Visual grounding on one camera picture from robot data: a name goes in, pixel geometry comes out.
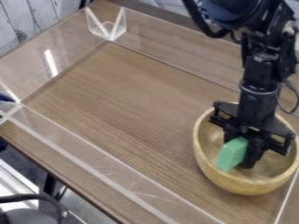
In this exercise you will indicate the light wooden bowl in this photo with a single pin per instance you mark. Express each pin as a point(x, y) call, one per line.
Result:
point(271, 173)

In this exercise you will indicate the black metal base plate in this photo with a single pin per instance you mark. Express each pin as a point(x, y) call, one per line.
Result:
point(49, 205)

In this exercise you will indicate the green rectangular block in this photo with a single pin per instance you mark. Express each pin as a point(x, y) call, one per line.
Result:
point(231, 153)

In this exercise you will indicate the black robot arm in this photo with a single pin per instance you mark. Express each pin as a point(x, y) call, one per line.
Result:
point(262, 26)

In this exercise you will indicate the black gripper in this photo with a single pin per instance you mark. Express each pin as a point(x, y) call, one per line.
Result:
point(251, 119)

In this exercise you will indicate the clear acrylic tray wall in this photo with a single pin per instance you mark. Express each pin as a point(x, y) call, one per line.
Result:
point(107, 90)

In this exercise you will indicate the black table leg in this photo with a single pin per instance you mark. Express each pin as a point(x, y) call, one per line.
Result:
point(50, 184)

